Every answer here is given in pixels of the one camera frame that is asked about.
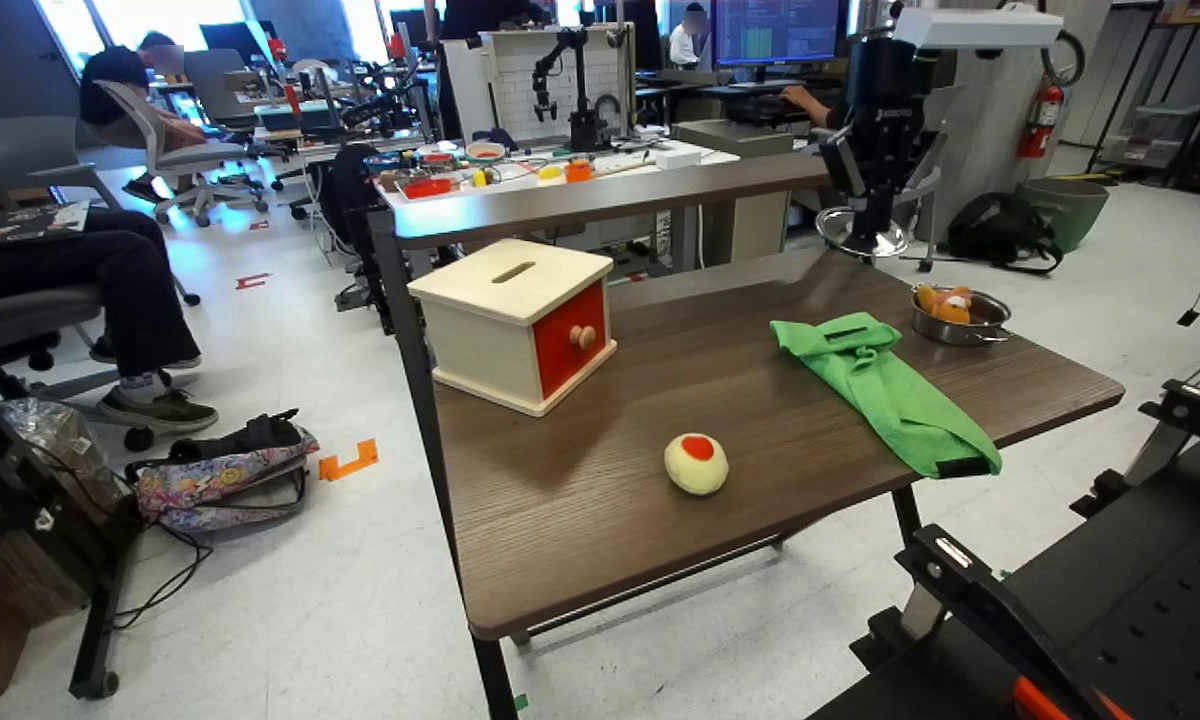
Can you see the red fire extinguisher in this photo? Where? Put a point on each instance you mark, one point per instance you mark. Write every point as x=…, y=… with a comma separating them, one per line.
x=1038, y=126

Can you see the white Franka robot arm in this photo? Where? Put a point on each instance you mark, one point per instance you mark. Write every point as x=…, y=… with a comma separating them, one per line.
x=979, y=27

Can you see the green cloth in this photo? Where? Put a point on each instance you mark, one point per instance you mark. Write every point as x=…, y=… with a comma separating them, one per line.
x=894, y=392

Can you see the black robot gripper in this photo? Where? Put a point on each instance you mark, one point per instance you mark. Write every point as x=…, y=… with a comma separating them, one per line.
x=889, y=101

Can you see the red floor marker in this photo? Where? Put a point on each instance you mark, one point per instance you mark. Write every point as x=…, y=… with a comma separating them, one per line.
x=249, y=281

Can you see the person in white shirt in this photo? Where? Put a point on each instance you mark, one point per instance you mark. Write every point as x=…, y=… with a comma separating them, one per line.
x=685, y=38

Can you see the green bin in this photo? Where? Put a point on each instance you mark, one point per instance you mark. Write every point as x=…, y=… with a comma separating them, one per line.
x=1075, y=208

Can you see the silver metal pot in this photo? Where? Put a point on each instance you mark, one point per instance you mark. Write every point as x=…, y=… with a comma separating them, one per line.
x=960, y=326

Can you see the orange block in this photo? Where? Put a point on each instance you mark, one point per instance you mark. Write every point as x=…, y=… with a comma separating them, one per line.
x=582, y=168

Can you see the black backpack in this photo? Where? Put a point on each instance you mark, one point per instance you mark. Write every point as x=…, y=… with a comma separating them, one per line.
x=1001, y=230

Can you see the silver pot lid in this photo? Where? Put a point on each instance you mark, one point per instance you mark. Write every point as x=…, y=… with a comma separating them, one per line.
x=846, y=225

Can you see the grey workbench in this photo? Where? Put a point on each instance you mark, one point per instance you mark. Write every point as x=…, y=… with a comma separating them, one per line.
x=603, y=197

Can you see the white display board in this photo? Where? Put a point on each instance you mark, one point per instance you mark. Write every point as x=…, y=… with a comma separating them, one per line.
x=520, y=80

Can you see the orange item inside pot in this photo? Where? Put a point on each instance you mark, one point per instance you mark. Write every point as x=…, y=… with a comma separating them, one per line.
x=951, y=305

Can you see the wooden box with red drawer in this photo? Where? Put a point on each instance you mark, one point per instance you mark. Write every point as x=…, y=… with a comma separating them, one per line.
x=515, y=322

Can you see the computer monitor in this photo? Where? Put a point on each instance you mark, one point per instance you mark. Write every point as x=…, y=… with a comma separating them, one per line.
x=772, y=29

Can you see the orange plastic bracket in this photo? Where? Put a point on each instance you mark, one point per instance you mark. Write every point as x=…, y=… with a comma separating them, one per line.
x=351, y=462

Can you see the colourful patterned bag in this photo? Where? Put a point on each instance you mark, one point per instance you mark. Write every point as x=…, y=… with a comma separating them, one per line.
x=224, y=482

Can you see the small black robot arm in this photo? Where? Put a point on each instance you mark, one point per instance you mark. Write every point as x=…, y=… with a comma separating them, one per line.
x=576, y=80

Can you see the yellow ball with red spot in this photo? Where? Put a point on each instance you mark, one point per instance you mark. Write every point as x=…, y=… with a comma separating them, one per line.
x=697, y=462

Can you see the grey office chair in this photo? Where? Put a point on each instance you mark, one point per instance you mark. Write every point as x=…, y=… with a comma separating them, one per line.
x=180, y=158

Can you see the black metal stand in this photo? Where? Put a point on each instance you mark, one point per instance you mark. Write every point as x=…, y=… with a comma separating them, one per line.
x=1066, y=603

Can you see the red tray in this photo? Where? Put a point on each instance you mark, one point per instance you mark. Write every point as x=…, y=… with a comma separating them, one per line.
x=426, y=186

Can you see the person in dark top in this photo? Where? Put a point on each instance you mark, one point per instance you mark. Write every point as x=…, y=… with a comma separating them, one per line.
x=125, y=80

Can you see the seated person in black trousers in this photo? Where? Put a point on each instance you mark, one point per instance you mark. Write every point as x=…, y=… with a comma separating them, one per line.
x=107, y=300

